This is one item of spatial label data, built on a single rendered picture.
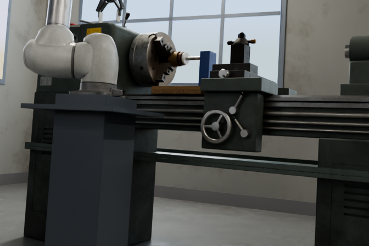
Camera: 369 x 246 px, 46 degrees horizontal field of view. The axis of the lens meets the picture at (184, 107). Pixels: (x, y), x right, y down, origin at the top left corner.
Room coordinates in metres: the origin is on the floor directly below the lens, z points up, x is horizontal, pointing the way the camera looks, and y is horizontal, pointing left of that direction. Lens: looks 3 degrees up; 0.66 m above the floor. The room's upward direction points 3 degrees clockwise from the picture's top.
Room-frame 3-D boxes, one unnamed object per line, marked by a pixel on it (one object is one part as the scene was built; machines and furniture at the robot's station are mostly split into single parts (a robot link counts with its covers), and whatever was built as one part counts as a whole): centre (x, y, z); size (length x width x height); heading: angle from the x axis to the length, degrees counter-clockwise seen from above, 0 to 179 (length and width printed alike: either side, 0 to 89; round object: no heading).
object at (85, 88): (1.89, 0.36, 0.83); 0.22 x 0.18 x 0.06; 67
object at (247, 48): (2.17, -0.26, 1.07); 0.07 x 0.07 x 0.10; 59
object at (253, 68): (2.18, -0.24, 1.00); 0.20 x 0.10 x 0.05; 59
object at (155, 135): (2.71, 0.54, 0.43); 0.60 x 0.48 x 0.86; 59
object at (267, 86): (2.17, -0.33, 0.90); 0.53 x 0.30 x 0.06; 149
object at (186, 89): (2.39, -0.04, 0.89); 0.36 x 0.30 x 0.04; 149
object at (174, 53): (2.44, 0.05, 1.08); 0.09 x 0.09 x 0.09; 59
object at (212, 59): (2.34, -0.11, 1.00); 0.08 x 0.06 x 0.23; 149
